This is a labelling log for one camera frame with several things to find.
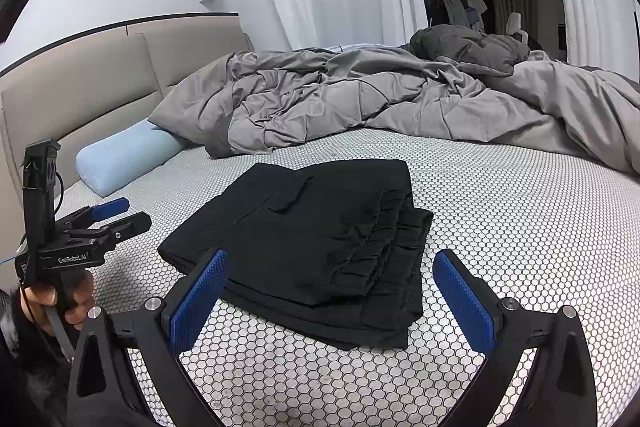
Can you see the white honeycomb mattress bed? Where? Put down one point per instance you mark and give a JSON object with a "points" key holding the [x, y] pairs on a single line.
{"points": [[510, 217]]}

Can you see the black pants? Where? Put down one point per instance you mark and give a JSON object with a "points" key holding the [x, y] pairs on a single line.
{"points": [[310, 237]]}

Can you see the clothes rack with garments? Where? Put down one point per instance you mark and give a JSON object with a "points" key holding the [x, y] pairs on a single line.
{"points": [[457, 12]]}

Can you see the grey quilted duvet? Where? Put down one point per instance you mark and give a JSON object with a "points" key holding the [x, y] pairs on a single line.
{"points": [[360, 102]]}

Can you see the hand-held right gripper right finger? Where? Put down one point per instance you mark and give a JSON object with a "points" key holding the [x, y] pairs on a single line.
{"points": [[462, 299]]}

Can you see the dark grey blanket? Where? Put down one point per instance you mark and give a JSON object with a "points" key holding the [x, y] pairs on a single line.
{"points": [[465, 47]]}

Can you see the beige padded headboard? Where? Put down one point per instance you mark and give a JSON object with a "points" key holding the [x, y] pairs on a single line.
{"points": [[100, 77]]}

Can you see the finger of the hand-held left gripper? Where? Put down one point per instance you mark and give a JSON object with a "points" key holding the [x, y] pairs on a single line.
{"points": [[130, 224], [110, 207]]}

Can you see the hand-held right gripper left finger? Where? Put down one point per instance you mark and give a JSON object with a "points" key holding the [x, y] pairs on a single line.
{"points": [[200, 302]]}

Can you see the white chair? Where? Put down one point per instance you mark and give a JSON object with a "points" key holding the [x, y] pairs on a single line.
{"points": [[514, 26]]}

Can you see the person's left forearm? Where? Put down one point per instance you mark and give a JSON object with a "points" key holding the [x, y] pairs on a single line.
{"points": [[25, 367]]}

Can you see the light blue pillow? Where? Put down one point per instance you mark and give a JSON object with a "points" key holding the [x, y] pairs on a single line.
{"points": [[122, 157]]}

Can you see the person's left hand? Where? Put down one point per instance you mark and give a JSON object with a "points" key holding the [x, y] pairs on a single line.
{"points": [[35, 297]]}

